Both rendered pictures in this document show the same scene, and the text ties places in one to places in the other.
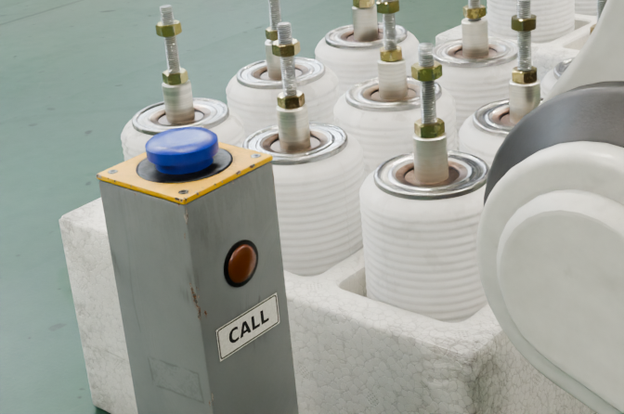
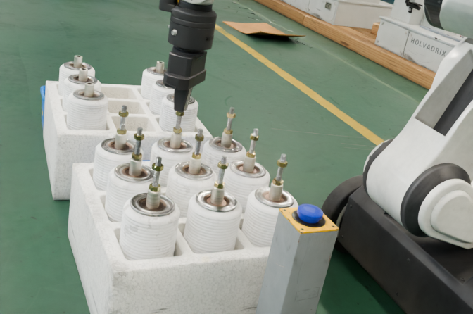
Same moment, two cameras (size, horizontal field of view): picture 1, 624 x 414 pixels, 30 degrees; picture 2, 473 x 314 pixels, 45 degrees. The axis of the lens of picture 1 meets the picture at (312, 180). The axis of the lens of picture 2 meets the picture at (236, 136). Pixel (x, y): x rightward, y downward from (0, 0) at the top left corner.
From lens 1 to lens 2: 0.98 m
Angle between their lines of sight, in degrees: 64
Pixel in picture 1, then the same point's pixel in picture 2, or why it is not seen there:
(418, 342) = not seen: hidden behind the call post
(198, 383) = (317, 291)
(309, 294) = (257, 253)
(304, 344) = (254, 272)
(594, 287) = (458, 210)
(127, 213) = (310, 241)
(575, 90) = (437, 167)
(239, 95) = (136, 187)
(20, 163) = not seen: outside the picture
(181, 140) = (313, 210)
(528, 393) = not seen: hidden behind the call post
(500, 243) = (437, 208)
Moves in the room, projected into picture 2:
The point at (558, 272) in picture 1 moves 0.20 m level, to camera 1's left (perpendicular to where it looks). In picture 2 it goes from (451, 210) to (441, 267)
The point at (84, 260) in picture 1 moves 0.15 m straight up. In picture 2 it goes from (128, 286) to (138, 205)
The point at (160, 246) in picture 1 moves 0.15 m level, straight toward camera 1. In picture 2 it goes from (322, 248) to (421, 277)
